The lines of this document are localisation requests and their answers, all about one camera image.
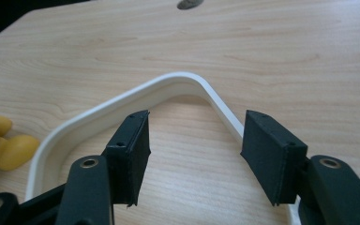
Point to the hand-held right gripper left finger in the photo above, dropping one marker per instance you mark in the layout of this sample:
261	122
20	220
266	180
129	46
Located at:
129	159

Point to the white trash bin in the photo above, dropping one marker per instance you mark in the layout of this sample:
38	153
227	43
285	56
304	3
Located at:
181	78

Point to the yellow plastic clip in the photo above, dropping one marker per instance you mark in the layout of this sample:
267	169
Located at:
12	151

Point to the small grey object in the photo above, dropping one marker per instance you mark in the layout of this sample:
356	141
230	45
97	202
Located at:
189	3

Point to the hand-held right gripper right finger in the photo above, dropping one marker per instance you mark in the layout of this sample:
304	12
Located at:
270	159

